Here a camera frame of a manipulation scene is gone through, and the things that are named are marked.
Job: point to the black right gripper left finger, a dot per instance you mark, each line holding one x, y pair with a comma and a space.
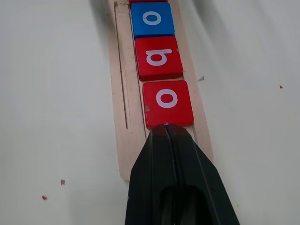
152, 175

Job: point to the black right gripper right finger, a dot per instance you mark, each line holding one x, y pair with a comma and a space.
199, 182

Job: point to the red letter tile o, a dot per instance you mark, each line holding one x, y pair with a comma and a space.
152, 114

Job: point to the red letter tile b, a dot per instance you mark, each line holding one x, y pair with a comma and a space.
145, 68

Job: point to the wooden letter tray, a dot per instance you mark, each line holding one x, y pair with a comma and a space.
131, 140

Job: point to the blue letter tile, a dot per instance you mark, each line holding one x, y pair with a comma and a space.
140, 28

